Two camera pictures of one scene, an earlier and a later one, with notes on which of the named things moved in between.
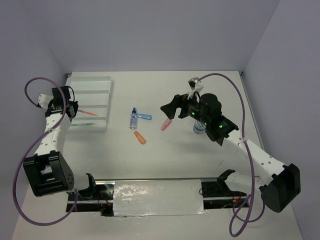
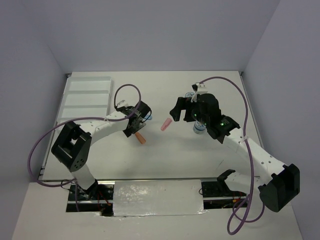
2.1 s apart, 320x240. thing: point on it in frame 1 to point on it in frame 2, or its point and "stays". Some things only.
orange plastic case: (141, 140) stays
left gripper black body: (75, 106) to (128, 132)
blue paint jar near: (199, 127) stays
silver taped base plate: (137, 198) stays
